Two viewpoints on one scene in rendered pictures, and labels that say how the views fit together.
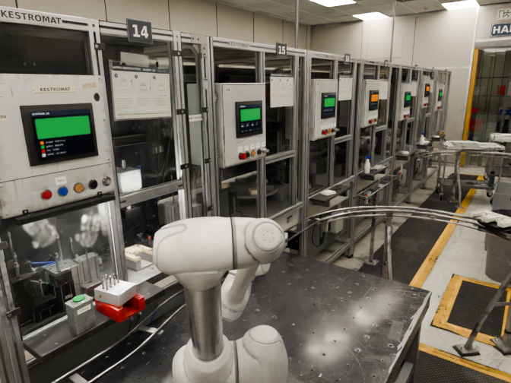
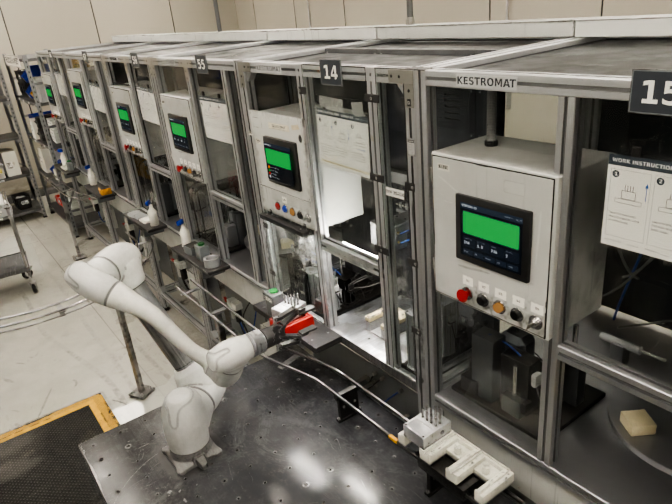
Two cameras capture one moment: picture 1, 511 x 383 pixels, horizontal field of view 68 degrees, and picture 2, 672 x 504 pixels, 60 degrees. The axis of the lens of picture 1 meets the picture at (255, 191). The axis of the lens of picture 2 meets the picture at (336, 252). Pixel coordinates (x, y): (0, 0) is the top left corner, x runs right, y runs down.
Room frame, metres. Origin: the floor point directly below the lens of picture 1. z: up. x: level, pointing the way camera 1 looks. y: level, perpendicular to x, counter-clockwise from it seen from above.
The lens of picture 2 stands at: (2.33, -1.48, 2.24)
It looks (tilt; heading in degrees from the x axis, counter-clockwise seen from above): 24 degrees down; 110
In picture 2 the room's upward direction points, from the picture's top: 6 degrees counter-clockwise
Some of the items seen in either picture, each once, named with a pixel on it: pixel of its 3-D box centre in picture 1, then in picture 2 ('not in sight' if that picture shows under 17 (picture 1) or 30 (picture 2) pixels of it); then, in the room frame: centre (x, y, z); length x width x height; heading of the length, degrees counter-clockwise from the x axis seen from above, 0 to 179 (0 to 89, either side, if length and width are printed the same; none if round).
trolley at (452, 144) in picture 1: (469, 169); not in sight; (5.83, -3.39, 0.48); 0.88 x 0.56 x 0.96; 72
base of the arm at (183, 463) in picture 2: not in sight; (192, 449); (1.15, -0.04, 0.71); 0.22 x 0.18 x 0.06; 144
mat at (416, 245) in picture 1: (439, 211); not in sight; (5.18, -2.67, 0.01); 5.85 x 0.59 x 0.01; 144
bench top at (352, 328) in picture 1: (277, 330); (285, 487); (1.56, -0.10, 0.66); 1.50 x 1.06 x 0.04; 144
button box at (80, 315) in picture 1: (79, 312); (276, 302); (1.25, 0.67, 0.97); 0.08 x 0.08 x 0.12; 54
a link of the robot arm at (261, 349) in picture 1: (262, 358); (185, 416); (1.14, -0.01, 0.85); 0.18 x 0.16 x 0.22; 97
